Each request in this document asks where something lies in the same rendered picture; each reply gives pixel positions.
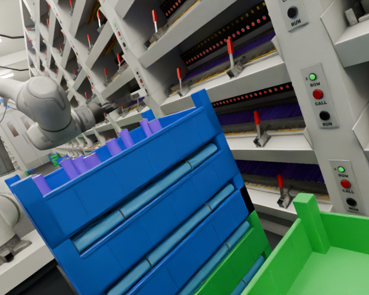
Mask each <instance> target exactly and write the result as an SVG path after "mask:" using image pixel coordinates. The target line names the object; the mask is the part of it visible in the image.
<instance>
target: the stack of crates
mask: <svg viewBox="0 0 369 295"><path fill-rule="evenodd" d="M292 202H293V205H294V208H295V210H296V213H297V215H298V218H297V219H296V221H295V222H294V223H293V225H292V226H291V227H290V229H289V230H288V232H287V233H286V234H285V236H284V237H283V238H282V239H281V241H280V242H279V244H278V245H277V246H276V248H275V249H274V250H273V251H272V253H271V254H270V256H269V257H268V259H267V260H266V261H265V262H264V264H263V265H262V266H261V268H260V269H259V271H257V273H256V274H255V276H254V277H253V278H252V280H251V281H250V282H249V284H248V285H247V287H246V288H245V289H244V291H243V292H242V293H241V294H240V295H369V217H362V216H357V215H348V214H339V213H333V212H324V211H320V210H319V207H318V204H317V201H316V198H315V195H314V194H309V193H299V194H298V195H297V196H296V197H295V198H294V200H293V201H292Z"/></svg>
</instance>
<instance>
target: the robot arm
mask: <svg viewBox="0 0 369 295"><path fill-rule="evenodd" d="M0 95H1V96H4V97H7V98H9V99H11V100H13V101H14V102H15V106H16V108H17V110H19V111H20V112H22V113H23V114H25V115H26V116H28V117H29V118H30V119H31V120H32V121H34V122H35V123H34V124H33V125H32V126H31V127H30V128H29V129H28V131H27V135H28V137H29V140H30V141H31V143H32V144H33V146H34V147H36V148H37V149H39V150H48V149H53V148H56V147H58V146H61V145H63V144H65V143H67V142H69V141H71V140H73V139H75V138H76V137H77V136H78V135H80V134H81V133H84V132H86V131H88V130H90V129H91V128H93V127H95V125H96V124H98V123H100V122H103V121H105V116H104V113H105V112H106V114H109V113H110V112H112V111H114V110H116V109H118V107H120V106H122V105H124V104H127V103H129V102H134V101H135V100H137V99H139V98H141V97H144V96H146V95H147V93H146V91H145V89H144V88H143V89H140V90H138V91H135V92H133V93H131V94H126V96H125V97H122V98H120V99H118V100H113V101H110V102H106V103H104V104H102V107H100V106H99V105H98V104H97V103H96V102H94V103H92V104H90V105H87V107H86V106H85V105H82V106H80V107H77V108H75V109H71V108H70V103H69V100H68V97H67V95H66V93H65V91H64V89H63V88H62V86H61V85H60V84H59V83H58V82H57V81H55V80H54V79H52V78H50V77H47V76H36V77H33V78H31V79H30V80H28V81H26V82H21V81H17V80H13V79H10V78H3V77H0ZM14 174H18V176H19V177H20V179H23V178H25V177H27V175H26V174H25V172H23V171H20V170H15V167H14V165H13V163H12V161H11V159H10V157H9V155H8V152H7V151H6V149H5V146H4V144H3V142H2V140H1V138H0V266H1V265H3V264H4V263H5V262H7V261H9V260H11V259H12V258H13V257H14V256H15V255H17V254H18V253H19V252H21V251H22V250H24V249H25V248H27V247H28V246H30V245H31V244H32V241H31V240H28V241H24V240H22V239H20V237H18V235H17V234H16V233H15V231H14V230H13V228H14V227H15V225H16V224H17V223H19V222H21V221H22V220H23V219H25V218H26V217H27V215H26V214H25V212H24V210H23V209H22V207H21V206H20V205H19V203H18V201H17V200H16V198H15V197H14V195H13V194H12V192H11V191H10V189H9V188H8V186H7V185H6V183H5V182H4V180H5V179H7V178H8V177H10V176H13V175H14Z"/></svg>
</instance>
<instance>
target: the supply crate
mask: <svg viewBox="0 0 369 295"><path fill-rule="evenodd" d="M190 96H191V98H192V100H193V102H194V105H195V107H193V108H189V109H186V110H183V111H180V112H177V113H174V114H170V115H167V116H163V117H161V118H158V120H159V123H160V125H161V127H162V129H161V130H159V131H157V132H155V133H154V134H152V135H150V136H148V137H146V135H145V132H144V130H143V129H142V127H141V126H140V127H138V128H136V129H134V130H132V131H130V132H129V134H130V136H131V138H132V140H133V141H134V145H132V146H131V147H129V148H126V147H125V145H124V143H123V141H122V139H121V137H118V138H116V140H117V142H118V144H119V146H120V148H121V150H122V152H120V153H118V154H117V155H115V156H112V155H111V153H110V151H109V150H108V148H107V145H106V144H105V145H103V146H101V147H99V148H98V149H96V150H94V151H92V152H91V153H94V152H96V154H97V156H98V157H99V159H100V161H101V163H100V164H99V165H97V166H95V167H93V168H92V169H90V170H88V171H86V172H84V173H83V174H81V175H79V176H77V177H75V178H74V179H72V180H70V179H69V177H68V175H67V174H66V172H65V171H64V168H63V167H61V168H59V169H57V170H55V171H53V172H51V173H49V174H47V175H45V176H44V178H45V180H46V182H47V184H48V185H49V187H50V188H51V190H52V191H51V192H49V193H47V194H45V195H42V193H41V192H40V190H39V188H38V187H37V185H36V183H35V182H34V181H33V179H32V178H31V177H30V176H27V177H25V178H23V179H20V177H19V176H18V174H14V175H13V176H10V177H8V178H7V179H5V180H4V182H5V183H6V185H7V186H8V188H9V189H10V191H11V192H12V194H13V195H14V197H15V198H16V200H17V201H18V203H19V205H20V206H21V207H22V209H23V210H24V212H25V214H26V215H27V216H28V218H29V220H30V221H31V223H32V224H33V225H34V226H35V228H36V229H37V230H38V232H39V233H40V234H41V236H42V237H43V239H44V240H45V241H46V243H47V244H48V245H49V246H50V248H51V249H54V248H55V247H57V246H58V245H60V244H61V243H62V242H64V241H65V240H67V239H68V238H70V237H71V236H73V235H74V234H75V233H77V232H78V231H80V230H81V229H83V228H84V227H86V226H87V225H88V224H90V223H91V222H93V221H94V220H96V219H97V218H98V217H100V216H102V215H103V214H105V213H106V212H107V211H109V210H110V209H112V208H113V207H115V206H116V205H117V204H119V203H120V202H121V201H123V200H125V199H126V198H128V197H129V196H130V195H132V194H133V193H135V192H136V191H138V190H139V189H140V188H142V187H143V186H145V185H146V184H148V183H149V182H151V181H152V180H153V179H155V178H157V177H158V176H160V175H161V174H162V173H164V172H165V171H167V170H168V169H169V168H171V167H172V166H174V165H175V164H176V163H178V162H180V161H181V160H183V159H184V158H185V157H187V156H188V155H190V154H191V153H193V152H194V151H195V150H197V149H198V148H200V147H201V146H203V145H204V144H206V143H207V142H208V141H210V140H212V139H213V138H215V137H216V136H217V135H219V134H220V133H222V132H223V130H222V128H221V126H220V123H219V121H218V119H217V116H216V113H215V111H214V109H213V106H212V104H211V101H210V99H209V96H208V94H207V92H206V89H205V88H203V89H201V90H198V91H196V92H194V93H192V94H191V95H190ZM141 115H142V117H143V118H147V119H148V121H151V120H153V119H156V118H155V116H154V114H153V112H152V110H151V109H149V110H146V111H144V112H142V113H141ZM86 155H87V154H86ZM86 155H84V157H85V156H86Z"/></svg>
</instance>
